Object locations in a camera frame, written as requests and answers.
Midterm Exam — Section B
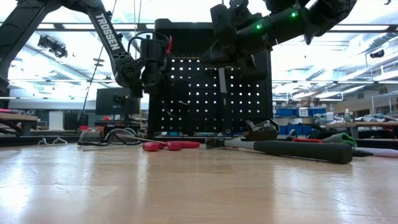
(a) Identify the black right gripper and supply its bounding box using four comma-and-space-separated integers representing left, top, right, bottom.
200, 11, 272, 68

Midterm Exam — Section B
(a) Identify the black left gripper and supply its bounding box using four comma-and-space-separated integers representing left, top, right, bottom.
139, 33, 171, 95

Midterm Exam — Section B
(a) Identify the grey perforated beam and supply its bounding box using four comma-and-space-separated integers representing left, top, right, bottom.
246, 119, 261, 133
257, 119, 277, 132

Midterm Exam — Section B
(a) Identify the black pegboard box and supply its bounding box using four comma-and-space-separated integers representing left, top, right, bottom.
245, 51, 270, 79

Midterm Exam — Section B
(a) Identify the black pegboard tool cart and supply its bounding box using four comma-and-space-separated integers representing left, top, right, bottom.
148, 18, 274, 138

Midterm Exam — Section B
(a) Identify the black monitor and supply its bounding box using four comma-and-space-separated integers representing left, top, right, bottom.
95, 87, 141, 116

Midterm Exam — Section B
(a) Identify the black open bin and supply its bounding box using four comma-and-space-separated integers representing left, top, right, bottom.
244, 118, 280, 142

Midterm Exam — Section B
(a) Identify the wide blue storage bin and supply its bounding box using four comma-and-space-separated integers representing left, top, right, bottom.
278, 124, 312, 136

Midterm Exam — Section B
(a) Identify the black ceiling-mounted device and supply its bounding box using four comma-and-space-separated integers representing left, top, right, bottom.
37, 34, 68, 59

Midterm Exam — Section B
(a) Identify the white box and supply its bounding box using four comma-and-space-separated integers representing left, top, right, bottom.
49, 110, 65, 131

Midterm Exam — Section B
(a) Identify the red flat tool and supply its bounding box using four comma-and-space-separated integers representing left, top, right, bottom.
291, 138, 323, 144

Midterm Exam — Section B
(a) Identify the green grey curved object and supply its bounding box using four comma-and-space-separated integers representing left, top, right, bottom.
322, 132, 358, 148

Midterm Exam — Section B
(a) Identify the wooden side bench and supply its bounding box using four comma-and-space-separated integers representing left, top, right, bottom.
0, 112, 39, 131

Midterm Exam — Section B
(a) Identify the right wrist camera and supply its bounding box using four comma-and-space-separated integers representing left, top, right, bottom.
210, 3, 237, 54

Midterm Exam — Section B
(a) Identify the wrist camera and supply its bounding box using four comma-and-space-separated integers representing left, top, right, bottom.
210, 3, 237, 54
161, 80, 191, 138

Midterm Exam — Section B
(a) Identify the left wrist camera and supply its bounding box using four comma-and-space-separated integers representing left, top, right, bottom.
161, 80, 191, 138

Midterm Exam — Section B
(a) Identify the hanging black cable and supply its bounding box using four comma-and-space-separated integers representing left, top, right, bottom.
76, 46, 105, 134

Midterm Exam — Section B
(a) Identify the black aluminium table frame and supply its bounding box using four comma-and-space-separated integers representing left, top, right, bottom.
0, 134, 398, 149

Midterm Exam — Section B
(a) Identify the small black ceiling camera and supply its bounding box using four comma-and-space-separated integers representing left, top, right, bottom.
369, 49, 386, 60

